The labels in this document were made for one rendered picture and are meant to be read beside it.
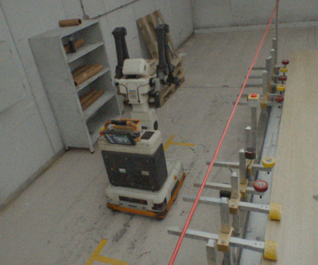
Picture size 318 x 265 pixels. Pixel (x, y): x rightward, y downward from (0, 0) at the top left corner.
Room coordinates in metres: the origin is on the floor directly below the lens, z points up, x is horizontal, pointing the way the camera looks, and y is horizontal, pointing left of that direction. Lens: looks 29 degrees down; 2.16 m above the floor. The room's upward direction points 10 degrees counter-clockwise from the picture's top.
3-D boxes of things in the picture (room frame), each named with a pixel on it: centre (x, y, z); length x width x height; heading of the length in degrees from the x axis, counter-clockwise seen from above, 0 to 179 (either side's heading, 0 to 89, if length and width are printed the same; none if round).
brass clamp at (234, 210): (1.30, -0.34, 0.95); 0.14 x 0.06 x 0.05; 153
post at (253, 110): (2.01, -0.69, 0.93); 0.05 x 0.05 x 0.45; 63
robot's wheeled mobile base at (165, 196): (2.64, 0.20, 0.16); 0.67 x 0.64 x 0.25; 153
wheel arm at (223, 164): (1.77, -0.50, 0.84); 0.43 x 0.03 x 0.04; 63
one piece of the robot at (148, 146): (2.56, 0.25, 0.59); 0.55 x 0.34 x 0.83; 63
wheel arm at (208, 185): (1.55, -0.37, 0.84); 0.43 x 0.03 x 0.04; 63
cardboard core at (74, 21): (4.30, 0.86, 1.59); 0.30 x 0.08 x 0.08; 63
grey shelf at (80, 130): (4.20, 0.90, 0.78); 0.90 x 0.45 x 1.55; 153
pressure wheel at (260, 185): (1.46, -0.55, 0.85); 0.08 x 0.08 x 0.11
